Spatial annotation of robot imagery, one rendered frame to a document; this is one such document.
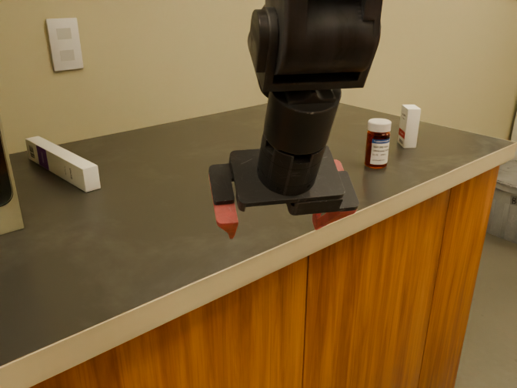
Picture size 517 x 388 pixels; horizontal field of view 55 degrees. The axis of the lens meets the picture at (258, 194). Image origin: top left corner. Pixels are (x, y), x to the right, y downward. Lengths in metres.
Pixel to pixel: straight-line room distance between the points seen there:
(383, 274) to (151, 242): 0.51
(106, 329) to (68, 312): 0.05
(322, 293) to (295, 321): 0.07
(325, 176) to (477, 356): 1.69
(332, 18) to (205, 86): 1.14
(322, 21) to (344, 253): 0.62
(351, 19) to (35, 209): 0.69
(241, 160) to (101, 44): 0.87
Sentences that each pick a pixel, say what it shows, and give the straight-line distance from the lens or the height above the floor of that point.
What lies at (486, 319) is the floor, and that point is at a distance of 2.32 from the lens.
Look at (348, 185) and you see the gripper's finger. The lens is 0.51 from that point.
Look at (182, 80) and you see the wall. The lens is 1.43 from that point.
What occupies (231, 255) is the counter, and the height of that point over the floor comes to 0.94.
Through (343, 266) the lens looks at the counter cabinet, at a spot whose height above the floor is 0.82.
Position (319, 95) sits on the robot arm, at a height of 1.21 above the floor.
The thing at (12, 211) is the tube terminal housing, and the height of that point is 0.97.
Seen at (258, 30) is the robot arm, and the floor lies 1.26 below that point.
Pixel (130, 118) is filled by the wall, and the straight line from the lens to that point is 1.36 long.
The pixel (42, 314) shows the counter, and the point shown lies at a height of 0.94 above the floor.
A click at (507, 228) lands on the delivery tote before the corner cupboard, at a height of 0.07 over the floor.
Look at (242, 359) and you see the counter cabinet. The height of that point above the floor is 0.74.
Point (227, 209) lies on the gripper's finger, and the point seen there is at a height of 1.09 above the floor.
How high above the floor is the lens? 1.29
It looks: 23 degrees down
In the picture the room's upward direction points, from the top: straight up
